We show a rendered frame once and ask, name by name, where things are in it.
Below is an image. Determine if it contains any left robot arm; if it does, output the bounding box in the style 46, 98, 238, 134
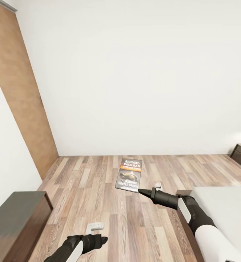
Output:
44, 222, 108, 262

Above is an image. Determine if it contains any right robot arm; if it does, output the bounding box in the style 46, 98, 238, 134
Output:
138, 182, 241, 262

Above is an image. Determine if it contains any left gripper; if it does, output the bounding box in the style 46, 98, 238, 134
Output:
86, 234, 108, 253

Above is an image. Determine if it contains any hardback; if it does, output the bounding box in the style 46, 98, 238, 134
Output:
115, 158, 142, 193

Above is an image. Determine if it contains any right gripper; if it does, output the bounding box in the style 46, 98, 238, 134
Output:
138, 187, 169, 207

